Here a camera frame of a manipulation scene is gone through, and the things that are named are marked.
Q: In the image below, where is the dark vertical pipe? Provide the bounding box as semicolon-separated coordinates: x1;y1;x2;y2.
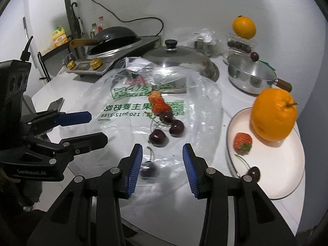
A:
63;0;83;57

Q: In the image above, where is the black cooker power cable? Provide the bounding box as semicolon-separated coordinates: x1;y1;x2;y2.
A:
87;0;164;38

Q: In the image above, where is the clear plastic fruit box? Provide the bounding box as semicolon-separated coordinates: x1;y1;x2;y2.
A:
226;34;255;54

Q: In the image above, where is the lidded steel pot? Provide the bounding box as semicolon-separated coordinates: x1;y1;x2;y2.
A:
223;52;293;96

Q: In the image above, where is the printed clear plastic bag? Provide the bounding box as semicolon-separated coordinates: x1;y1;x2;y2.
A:
58;56;227;211

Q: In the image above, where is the white plate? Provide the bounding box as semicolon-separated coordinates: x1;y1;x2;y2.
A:
225;107;305;200

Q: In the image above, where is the black metal rack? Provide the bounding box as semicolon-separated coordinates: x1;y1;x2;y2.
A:
37;34;75;82

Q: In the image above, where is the steel induction cooker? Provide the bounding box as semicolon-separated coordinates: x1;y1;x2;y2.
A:
66;34;162;76

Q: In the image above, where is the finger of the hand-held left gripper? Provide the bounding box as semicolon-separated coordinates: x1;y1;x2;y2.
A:
30;132;108;165
24;109;92;135

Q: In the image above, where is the large bumpy orange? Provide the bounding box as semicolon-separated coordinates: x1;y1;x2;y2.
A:
250;88;298;142

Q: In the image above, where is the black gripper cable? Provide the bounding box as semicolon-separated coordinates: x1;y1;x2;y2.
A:
20;36;34;60

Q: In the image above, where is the red strawberry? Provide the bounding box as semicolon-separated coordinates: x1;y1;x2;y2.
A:
148;91;163;105
152;100;172;115
233;132;253;155

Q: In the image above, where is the small round orange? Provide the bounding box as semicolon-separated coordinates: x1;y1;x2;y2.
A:
232;16;257;40

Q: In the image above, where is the large domed glass lid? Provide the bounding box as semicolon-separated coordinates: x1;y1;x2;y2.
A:
142;39;220;82

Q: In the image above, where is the grey refrigerator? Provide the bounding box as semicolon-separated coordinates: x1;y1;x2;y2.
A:
295;64;328;236

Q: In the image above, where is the pile of boxed cherries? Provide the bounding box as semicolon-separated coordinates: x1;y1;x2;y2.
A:
228;40;252;52

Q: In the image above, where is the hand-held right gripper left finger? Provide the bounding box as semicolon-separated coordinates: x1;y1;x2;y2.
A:
28;143;143;246

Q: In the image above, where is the stainless steel canister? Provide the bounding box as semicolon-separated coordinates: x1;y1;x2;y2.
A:
194;38;218;57

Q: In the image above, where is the black wok wooden handle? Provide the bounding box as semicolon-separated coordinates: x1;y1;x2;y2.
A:
70;26;142;54

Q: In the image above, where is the crumpled clear plastic bag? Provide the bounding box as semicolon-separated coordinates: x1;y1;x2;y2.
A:
188;28;223;57

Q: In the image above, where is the dark red cherry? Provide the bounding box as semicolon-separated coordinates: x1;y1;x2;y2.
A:
149;129;168;148
169;119;185;137
140;147;157;180
159;111;174;123
234;154;261;182

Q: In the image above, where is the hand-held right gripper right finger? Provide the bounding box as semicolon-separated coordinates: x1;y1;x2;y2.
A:
182;143;299;246

